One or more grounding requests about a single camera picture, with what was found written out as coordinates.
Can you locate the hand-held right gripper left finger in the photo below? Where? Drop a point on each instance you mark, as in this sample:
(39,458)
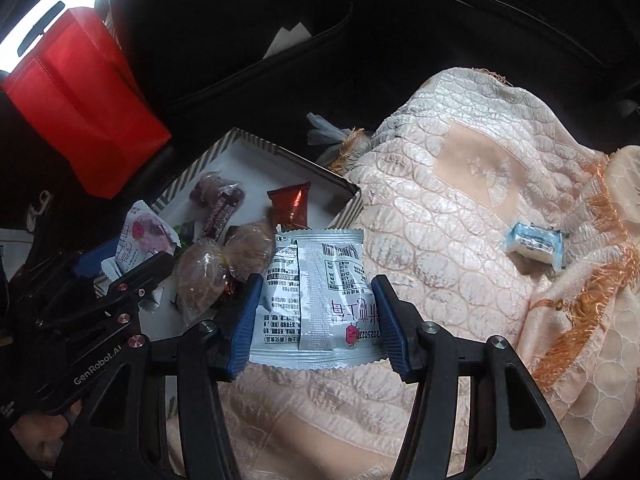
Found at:
(245,330)

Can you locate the clear plastic bag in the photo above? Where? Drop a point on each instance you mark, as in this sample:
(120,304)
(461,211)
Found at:
(322,130)

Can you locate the dark red wrapped candy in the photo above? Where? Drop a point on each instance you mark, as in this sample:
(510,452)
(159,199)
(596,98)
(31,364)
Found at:
(207,190)

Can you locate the red fabric bag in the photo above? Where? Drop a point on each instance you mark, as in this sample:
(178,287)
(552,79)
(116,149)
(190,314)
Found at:
(85,110)

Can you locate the white and pink snack packet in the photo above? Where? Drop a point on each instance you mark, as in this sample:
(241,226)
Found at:
(145,235)

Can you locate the person's left hand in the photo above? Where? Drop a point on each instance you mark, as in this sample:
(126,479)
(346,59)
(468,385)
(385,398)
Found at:
(40,432)

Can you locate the dark brown snack bar packet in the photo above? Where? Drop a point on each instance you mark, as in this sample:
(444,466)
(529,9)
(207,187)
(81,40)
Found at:
(220,215)

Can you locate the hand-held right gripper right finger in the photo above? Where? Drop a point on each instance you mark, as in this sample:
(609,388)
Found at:
(395,330)

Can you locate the car window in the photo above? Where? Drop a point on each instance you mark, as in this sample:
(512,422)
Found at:
(45,0)

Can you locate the white barcode snack packet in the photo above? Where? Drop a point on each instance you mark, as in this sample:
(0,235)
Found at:
(315,310)

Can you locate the orange-red snack packet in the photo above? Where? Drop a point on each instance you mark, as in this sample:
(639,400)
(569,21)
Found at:
(290,205)

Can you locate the white paper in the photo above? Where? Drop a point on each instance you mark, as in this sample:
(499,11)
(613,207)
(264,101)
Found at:
(290,37)

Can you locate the clear-wrapped brown snack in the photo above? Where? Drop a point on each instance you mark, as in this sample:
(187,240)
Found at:
(250,250)
(200,275)

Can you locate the striped cardboard box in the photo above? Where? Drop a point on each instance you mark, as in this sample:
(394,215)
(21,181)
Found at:
(250,170)

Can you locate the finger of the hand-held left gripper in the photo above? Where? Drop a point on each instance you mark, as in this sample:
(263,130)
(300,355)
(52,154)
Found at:
(115,317)
(145,267)

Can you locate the cream embroidered blanket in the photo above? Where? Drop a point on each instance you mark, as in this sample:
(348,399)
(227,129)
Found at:
(450,185)

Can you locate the light blue snack packet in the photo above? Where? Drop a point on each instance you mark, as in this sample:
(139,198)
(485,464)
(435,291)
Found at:
(532,245)

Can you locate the black seat back pocket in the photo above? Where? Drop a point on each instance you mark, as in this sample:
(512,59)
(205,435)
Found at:
(260,70)

